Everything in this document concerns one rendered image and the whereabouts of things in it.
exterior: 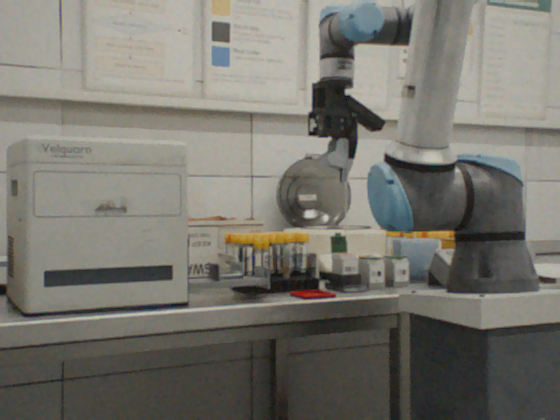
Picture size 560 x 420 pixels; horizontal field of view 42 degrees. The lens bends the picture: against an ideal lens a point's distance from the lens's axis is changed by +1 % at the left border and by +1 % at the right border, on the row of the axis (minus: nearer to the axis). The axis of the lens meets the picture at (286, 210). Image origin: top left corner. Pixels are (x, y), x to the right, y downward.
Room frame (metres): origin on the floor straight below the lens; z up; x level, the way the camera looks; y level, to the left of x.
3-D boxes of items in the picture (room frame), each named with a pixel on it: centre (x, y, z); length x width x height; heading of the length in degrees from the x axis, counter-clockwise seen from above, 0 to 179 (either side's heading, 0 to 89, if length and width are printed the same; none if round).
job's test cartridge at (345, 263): (1.56, -0.13, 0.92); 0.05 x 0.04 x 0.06; 24
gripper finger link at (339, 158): (1.53, -0.11, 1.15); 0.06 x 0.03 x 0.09; 114
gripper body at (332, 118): (1.54, -0.10, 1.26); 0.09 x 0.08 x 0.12; 114
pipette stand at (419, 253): (1.72, -0.30, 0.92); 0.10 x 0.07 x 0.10; 112
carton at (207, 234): (1.79, 0.22, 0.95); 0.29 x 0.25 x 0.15; 27
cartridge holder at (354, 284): (1.56, -0.13, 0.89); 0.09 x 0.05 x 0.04; 24
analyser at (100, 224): (1.39, 0.35, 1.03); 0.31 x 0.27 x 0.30; 117
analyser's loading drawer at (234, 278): (1.39, 0.14, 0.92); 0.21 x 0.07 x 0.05; 117
